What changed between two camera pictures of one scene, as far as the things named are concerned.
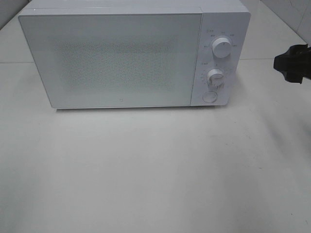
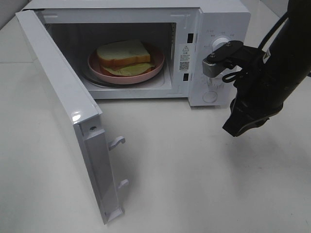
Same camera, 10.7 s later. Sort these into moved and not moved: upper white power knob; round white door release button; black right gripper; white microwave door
Moved: black right gripper; white microwave door
Not moved: upper white power knob; round white door release button
